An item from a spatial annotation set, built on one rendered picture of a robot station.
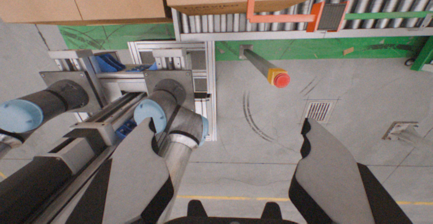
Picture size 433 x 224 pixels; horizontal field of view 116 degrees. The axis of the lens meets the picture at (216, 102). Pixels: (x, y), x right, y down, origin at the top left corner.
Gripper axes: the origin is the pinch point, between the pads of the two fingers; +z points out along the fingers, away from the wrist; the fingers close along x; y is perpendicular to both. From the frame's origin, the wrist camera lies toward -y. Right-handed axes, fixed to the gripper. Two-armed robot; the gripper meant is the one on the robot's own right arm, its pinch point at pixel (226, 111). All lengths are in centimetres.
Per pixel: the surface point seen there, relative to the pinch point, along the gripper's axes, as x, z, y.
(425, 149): 250, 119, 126
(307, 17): 28, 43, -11
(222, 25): 0, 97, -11
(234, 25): 8, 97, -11
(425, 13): 119, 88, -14
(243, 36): 15, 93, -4
